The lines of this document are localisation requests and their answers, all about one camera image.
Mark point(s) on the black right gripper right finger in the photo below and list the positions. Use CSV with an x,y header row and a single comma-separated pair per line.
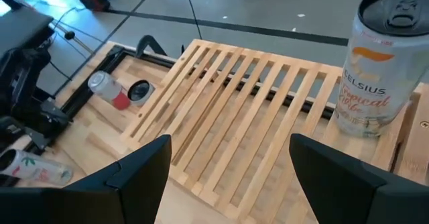
x,y
352,190

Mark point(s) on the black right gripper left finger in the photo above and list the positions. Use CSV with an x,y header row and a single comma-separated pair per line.
x,y
100,197

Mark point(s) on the white floral can black top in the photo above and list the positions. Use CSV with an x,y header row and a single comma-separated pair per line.
x,y
33,168

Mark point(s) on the white Celsius can black top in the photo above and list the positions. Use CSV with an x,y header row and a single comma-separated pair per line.
x,y
375,83

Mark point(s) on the grey can black top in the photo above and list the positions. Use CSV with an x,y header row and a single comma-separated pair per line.
x,y
140,91

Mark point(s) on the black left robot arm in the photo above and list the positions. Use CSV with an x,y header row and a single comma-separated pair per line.
x,y
20,73

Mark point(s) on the wooden slatted shelf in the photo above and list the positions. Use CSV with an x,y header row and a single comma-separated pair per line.
x,y
234,116

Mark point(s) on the red white Spindrift can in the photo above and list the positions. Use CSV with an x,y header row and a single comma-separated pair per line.
x,y
109,90

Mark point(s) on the large black clamp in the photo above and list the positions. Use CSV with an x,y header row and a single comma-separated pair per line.
x,y
149,44

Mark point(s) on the metal rod black knob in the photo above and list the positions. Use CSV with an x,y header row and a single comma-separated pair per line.
x,y
69,35

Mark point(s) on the black desk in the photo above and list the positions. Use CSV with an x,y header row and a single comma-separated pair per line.
x,y
23,23

